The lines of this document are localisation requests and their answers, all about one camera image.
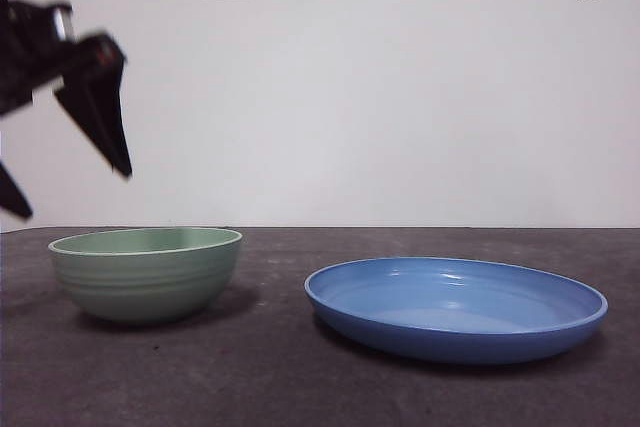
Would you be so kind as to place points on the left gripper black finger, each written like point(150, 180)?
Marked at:
point(102, 122)
point(12, 197)

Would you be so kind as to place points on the blue plate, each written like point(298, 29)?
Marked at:
point(450, 332)

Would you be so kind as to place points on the green bowl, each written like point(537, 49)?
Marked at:
point(145, 292)

